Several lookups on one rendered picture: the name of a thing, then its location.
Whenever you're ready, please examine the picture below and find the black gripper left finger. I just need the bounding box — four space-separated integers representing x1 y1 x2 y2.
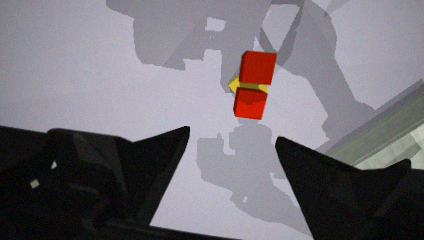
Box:
47 126 190 225

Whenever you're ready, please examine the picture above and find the yellow cube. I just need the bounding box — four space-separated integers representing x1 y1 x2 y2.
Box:
228 74 268 95

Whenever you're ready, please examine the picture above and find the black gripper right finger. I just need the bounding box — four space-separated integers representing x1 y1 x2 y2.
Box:
275 136 424 240

